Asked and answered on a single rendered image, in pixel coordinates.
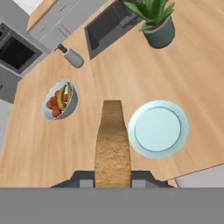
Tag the bowl of fruit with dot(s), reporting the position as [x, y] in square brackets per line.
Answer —
[60, 100]

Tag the dark grey tap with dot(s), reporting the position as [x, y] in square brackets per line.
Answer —
[130, 17]

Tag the grey oven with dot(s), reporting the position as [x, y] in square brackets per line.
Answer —
[16, 57]

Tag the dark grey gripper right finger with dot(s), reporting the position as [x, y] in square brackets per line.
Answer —
[143, 178]

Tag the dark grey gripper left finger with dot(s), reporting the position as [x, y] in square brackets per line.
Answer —
[81, 178]

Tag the grey cupboard run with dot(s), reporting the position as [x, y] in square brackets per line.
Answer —
[62, 19]

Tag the dark grey sink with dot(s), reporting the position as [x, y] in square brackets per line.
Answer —
[108, 27]

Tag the green plant in grey pot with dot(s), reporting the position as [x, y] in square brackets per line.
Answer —
[156, 24]

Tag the pale blue plate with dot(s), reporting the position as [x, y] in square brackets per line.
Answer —
[158, 129]

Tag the grey soap dispenser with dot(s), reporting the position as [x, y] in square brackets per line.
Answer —
[73, 56]

